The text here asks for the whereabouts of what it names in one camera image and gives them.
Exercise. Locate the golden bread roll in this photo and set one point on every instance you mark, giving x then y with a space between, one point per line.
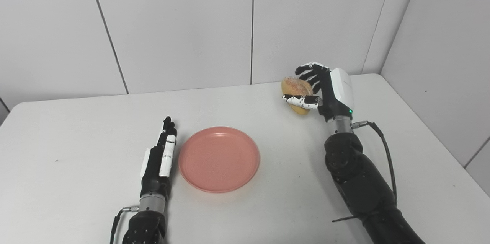
295 89

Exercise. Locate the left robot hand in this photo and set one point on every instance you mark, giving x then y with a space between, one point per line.
156 169

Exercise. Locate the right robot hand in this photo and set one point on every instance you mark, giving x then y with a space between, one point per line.
331 91

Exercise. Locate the pink plastic plate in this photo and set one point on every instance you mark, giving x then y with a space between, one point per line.
219 159

